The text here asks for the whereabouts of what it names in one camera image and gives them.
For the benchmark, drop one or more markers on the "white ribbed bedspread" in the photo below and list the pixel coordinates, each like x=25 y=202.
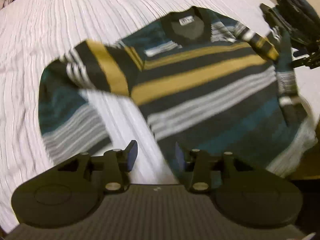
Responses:
x=62 y=17

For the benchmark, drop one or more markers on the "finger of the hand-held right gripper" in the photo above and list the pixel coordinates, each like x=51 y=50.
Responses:
x=310 y=60

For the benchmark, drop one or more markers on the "striped knit sweater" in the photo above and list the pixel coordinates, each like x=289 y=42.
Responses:
x=200 y=80

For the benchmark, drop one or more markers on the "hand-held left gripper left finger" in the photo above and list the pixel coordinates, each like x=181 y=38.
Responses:
x=132 y=153

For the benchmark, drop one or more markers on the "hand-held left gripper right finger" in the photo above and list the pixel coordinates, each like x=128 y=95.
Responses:
x=178 y=155

